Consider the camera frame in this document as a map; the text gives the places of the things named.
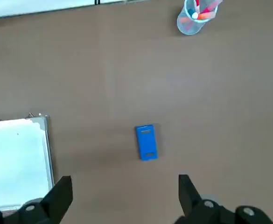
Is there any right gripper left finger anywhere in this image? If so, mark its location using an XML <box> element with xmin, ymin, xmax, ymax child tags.
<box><xmin>0</xmin><ymin>175</ymin><xmax>73</xmax><ymax>224</ymax></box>

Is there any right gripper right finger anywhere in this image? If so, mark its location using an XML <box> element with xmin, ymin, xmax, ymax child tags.
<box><xmin>173</xmin><ymin>174</ymin><xmax>273</xmax><ymax>224</ymax></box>

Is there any blue whiteboard eraser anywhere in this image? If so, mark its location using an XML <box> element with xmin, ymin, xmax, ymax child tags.
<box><xmin>135</xmin><ymin>123</ymin><xmax>160</xmax><ymax>161</ymax></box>

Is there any silver framed whiteboard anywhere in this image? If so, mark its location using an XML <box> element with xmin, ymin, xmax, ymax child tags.
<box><xmin>0</xmin><ymin>112</ymin><xmax>56</xmax><ymax>210</ymax></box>

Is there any red capped marker pen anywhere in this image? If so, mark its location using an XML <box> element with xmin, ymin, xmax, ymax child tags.
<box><xmin>191</xmin><ymin>11</ymin><xmax>216</xmax><ymax>21</ymax></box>

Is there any pink red marker pen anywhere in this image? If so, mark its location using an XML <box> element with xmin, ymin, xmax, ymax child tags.
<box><xmin>203</xmin><ymin>0</ymin><xmax>224</xmax><ymax>14</ymax></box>

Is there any clear plastic pen cup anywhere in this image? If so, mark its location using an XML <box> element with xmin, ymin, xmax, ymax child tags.
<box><xmin>176</xmin><ymin>0</ymin><xmax>219</xmax><ymax>35</ymax></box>

